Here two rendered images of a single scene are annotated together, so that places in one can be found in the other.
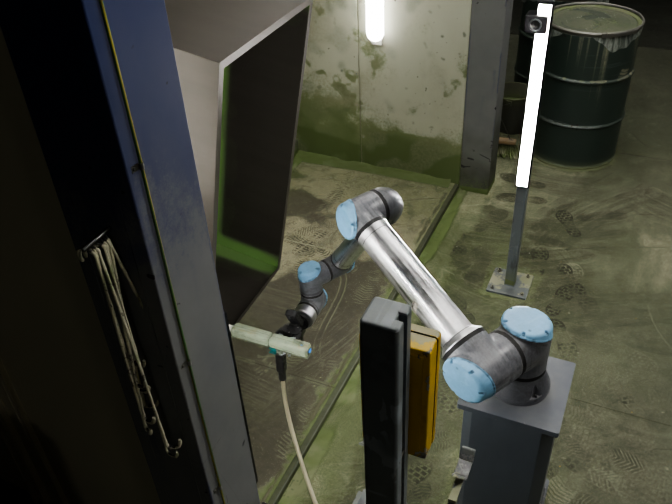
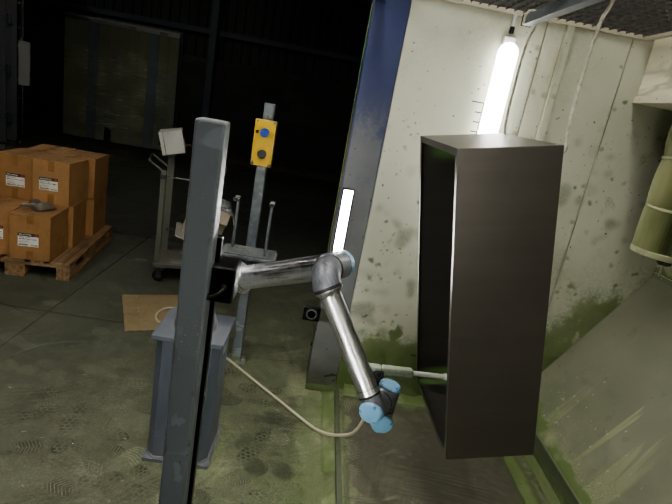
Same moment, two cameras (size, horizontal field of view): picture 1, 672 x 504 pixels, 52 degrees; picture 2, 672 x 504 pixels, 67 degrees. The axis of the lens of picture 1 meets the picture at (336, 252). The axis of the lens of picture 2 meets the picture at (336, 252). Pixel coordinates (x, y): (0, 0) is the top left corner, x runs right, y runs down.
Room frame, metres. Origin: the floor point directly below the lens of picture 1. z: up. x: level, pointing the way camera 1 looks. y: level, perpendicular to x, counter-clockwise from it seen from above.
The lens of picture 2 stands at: (3.58, -1.10, 1.70)
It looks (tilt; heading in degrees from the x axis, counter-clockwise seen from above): 16 degrees down; 150
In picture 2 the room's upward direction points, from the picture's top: 10 degrees clockwise
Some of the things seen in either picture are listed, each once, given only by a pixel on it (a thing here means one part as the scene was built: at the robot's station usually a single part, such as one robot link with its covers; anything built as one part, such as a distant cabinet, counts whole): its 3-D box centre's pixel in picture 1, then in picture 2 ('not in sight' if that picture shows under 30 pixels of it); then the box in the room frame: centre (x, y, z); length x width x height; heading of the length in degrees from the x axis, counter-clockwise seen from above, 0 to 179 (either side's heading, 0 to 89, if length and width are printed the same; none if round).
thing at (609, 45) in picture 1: (581, 87); not in sight; (4.08, -1.61, 0.44); 0.59 x 0.58 x 0.89; 168
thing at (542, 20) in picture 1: (537, 22); (214, 277); (2.70, -0.84, 1.35); 0.09 x 0.07 x 0.07; 64
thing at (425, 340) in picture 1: (398, 389); (263, 143); (0.79, -0.09, 1.42); 0.12 x 0.06 x 0.26; 64
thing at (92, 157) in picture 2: not in sight; (85, 173); (-1.64, -0.91, 0.69); 0.38 x 0.29 x 0.36; 159
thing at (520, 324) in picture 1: (522, 341); not in sight; (1.48, -0.54, 0.83); 0.17 x 0.15 x 0.18; 125
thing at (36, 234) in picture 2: not in sight; (40, 231); (-0.92, -1.24, 0.32); 0.38 x 0.29 x 0.36; 161
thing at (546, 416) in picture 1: (507, 447); (189, 386); (1.49, -0.55, 0.32); 0.31 x 0.31 x 0.64; 64
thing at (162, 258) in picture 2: not in sight; (190, 206); (-0.82, -0.10, 0.64); 0.73 x 0.50 x 1.27; 78
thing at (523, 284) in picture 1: (510, 283); not in sight; (2.73, -0.88, 0.01); 0.20 x 0.20 x 0.01; 64
